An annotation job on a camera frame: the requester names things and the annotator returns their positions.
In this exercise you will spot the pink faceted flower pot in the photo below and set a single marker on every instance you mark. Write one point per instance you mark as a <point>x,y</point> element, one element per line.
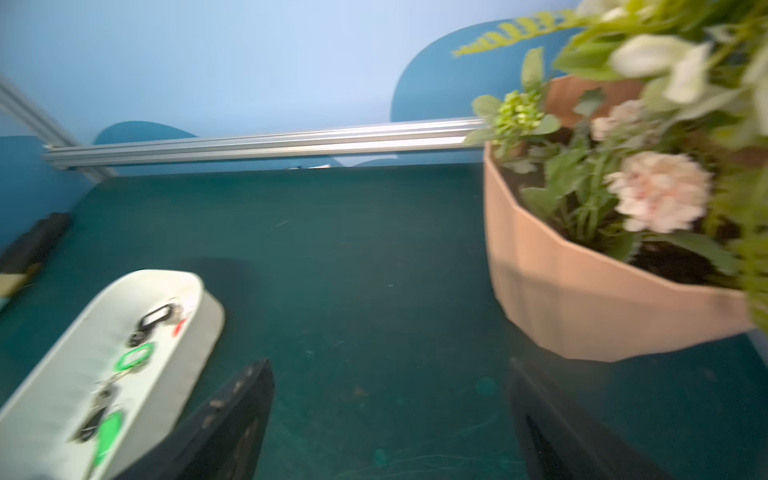
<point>581,304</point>

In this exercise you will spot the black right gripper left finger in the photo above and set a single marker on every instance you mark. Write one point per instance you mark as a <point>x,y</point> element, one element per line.
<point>222,439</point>

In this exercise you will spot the artificial flower bouquet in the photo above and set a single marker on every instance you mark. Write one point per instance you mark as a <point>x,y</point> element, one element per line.
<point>650,131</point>

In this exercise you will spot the left aluminium frame post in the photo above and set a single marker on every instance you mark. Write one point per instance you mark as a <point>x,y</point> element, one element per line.
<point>27,113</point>

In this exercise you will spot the white plastic storage box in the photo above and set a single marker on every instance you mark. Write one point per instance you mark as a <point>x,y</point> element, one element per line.
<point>44,411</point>

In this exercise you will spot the black tag key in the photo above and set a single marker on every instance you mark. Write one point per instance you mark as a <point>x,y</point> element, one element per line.
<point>168,314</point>

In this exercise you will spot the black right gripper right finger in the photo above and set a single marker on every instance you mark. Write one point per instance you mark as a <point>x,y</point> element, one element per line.
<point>559,439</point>

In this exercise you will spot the red tag key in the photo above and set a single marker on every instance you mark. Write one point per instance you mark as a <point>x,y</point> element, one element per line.
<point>179,327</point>

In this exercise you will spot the green tag key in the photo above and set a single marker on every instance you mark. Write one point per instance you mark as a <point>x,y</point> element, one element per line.
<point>135,358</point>
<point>108,434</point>

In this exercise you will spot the black head key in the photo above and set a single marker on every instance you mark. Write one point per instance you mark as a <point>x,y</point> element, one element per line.
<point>101,401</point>

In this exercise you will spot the horizontal aluminium frame rail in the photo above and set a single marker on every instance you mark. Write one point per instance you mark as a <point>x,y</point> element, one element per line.
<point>386,138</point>

